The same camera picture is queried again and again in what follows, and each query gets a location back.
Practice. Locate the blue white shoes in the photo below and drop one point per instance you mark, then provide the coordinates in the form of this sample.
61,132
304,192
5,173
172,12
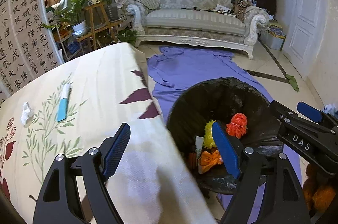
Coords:
331,109

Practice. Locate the orange plastic wrapper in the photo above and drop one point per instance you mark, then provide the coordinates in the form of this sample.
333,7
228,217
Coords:
208,160

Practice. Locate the calligraphy screen panel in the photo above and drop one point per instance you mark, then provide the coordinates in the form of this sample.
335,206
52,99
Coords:
28,50

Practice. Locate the wooden plant stand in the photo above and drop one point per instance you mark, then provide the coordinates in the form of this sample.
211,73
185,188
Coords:
91,37

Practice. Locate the green rag on floor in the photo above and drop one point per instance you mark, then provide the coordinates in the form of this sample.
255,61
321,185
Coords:
292,81

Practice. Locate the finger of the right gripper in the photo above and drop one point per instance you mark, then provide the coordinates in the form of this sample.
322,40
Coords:
310,112

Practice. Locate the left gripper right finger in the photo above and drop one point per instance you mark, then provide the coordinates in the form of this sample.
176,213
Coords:
230,149

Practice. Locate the white card in bin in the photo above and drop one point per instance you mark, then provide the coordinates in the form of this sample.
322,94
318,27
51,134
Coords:
198,146

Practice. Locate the ornate white sofa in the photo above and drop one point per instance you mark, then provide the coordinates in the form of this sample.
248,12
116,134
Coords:
232,24

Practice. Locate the white teal tube box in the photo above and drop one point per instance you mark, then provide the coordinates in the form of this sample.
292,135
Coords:
63,104

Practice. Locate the floral cream tablecloth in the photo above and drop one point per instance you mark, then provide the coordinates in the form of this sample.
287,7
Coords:
108,87

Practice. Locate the yellow foam net bundle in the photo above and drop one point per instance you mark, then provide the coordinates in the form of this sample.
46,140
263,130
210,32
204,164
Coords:
209,142

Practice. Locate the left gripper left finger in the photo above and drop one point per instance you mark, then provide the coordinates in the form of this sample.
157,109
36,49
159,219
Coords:
112,149

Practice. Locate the white door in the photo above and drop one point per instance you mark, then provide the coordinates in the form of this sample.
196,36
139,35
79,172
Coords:
305,34

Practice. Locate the red foam net bundle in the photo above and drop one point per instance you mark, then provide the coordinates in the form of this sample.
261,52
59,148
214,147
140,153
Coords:
238,125

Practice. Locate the grey sofa cushion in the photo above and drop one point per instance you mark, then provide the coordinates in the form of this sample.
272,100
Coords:
149,4

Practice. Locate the storage box with books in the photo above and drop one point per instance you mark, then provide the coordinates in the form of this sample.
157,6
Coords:
273,36

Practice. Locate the white paper ball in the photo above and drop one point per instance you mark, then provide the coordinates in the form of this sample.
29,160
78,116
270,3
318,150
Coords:
27,113

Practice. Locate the potted plant white pot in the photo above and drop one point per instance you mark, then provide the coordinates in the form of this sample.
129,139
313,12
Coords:
67,16

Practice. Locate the purple cloth on floor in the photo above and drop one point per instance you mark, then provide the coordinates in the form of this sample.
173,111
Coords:
173,69

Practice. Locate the small floor potted plant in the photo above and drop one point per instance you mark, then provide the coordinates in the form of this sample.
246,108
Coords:
127,35

